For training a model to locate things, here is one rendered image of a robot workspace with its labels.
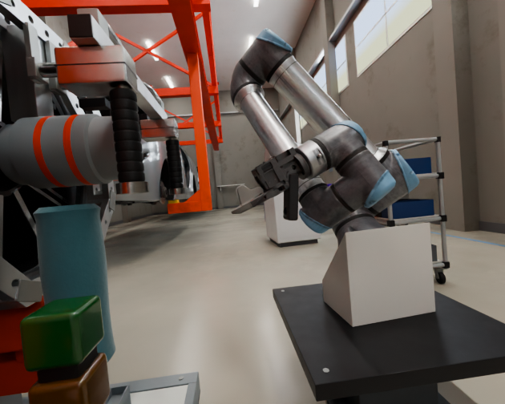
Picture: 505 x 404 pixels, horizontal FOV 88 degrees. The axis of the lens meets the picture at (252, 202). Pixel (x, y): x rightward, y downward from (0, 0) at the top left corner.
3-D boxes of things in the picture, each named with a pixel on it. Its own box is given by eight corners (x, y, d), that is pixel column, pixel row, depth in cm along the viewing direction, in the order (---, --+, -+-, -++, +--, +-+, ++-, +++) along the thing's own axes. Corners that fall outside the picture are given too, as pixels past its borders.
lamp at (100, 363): (64, 401, 23) (59, 355, 23) (112, 393, 23) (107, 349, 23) (30, 444, 19) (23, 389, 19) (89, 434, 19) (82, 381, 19)
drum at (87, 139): (46, 191, 60) (39, 128, 59) (143, 183, 62) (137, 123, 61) (-8, 189, 46) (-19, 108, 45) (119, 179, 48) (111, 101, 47)
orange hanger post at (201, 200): (170, 213, 427) (155, 59, 419) (212, 209, 433) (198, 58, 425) (167, 214, 411) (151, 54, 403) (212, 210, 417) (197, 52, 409)
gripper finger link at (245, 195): (221, 195, 63) (254, 176, 65) (233, 217, 64) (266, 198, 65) (222, 195, 60) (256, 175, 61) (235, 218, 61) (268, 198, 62)
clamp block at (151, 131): (146, 143, 74) (144, 123, 74) (179, 140, 75) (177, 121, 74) (140, 139, 69) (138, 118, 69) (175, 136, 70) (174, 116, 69)
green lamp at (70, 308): (58, 344, 23) (52, 298, 22) (107, 337, 23) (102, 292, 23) (22, 376, 19) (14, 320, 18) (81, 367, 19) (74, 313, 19)
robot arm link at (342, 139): (375, 137, 63) (349, 109, 66) (333, 163, 61) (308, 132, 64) (361, 157, 72) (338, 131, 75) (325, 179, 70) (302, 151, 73)
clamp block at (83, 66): (77, 98, 40) (74, 62, 40) (139, 94, 41) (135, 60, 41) (55, 84, 35) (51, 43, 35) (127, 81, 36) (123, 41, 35)
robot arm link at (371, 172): (363, 212, 70) (334, 177, 74) (402, 185, 65) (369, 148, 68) (355, 216, 62) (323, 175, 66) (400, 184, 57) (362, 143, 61)
